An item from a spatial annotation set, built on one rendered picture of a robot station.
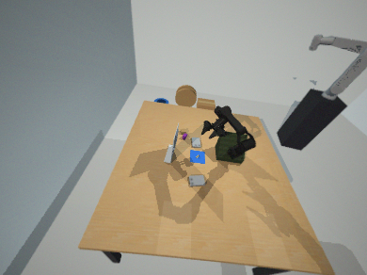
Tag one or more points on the blue square mat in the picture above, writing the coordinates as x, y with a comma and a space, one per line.
200, 159

